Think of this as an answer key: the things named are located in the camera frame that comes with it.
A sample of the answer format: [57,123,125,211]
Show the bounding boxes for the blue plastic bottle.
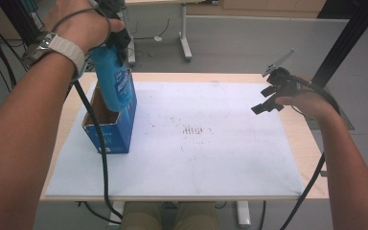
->
[89,46,136,113]

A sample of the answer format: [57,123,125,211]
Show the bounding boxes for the person's left hand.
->
[43,0,127,54]

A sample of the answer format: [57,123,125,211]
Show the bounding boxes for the white table mat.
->
[45,80,306,197]

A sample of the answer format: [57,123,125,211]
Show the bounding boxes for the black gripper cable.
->
[279,76,343,230]
[72,80,125,221]

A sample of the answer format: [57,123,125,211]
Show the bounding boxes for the thin black floor cable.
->
[133,18,171,41]

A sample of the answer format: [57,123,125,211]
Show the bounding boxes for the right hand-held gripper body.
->
[262,47,302,98]

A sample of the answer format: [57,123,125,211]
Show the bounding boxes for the wooden background cabinets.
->
[186,0,329,19]

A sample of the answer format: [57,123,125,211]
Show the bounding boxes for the white-legged background table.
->
[124,0,225,62]

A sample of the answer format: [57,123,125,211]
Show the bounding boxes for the person's olive trousers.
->
[120,201,220,230]

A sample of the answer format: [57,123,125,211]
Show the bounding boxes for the grey cord loop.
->
[51,7,112,44]

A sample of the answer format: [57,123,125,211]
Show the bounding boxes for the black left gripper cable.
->
[72,80,125,221]

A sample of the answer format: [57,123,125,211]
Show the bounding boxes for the white-strap wristwatch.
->
[21,32,88,81]

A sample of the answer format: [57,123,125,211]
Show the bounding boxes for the light wooden table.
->
[39,71,330,229]

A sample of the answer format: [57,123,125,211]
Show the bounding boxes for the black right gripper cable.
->
[279,76,343,230]

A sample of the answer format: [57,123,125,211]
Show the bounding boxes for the person's right hand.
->
[274,76,334,123]

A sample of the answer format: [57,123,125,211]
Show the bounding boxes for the blue cardboard box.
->
[81,68,138,155]

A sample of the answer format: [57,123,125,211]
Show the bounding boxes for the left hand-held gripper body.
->
[90,0,132,49]

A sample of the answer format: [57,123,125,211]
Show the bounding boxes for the black metal frame post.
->
[310,0,368,90]

